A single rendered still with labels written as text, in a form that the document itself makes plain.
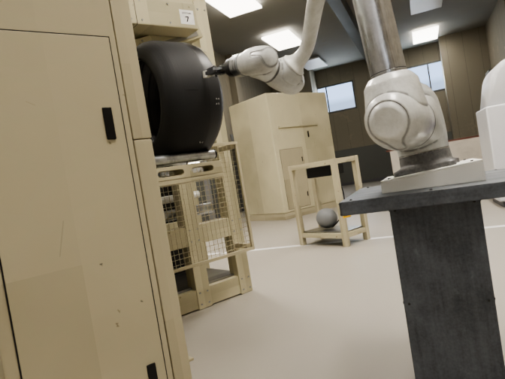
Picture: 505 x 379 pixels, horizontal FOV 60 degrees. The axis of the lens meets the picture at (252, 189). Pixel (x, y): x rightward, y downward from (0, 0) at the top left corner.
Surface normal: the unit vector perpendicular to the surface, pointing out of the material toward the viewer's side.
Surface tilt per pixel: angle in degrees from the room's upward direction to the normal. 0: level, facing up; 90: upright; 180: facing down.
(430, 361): 90
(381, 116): 97
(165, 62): 71
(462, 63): 90
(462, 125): 90
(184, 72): 76
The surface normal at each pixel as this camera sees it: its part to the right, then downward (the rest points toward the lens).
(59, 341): 0.62, -0.07
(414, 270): -0.36, 0.09
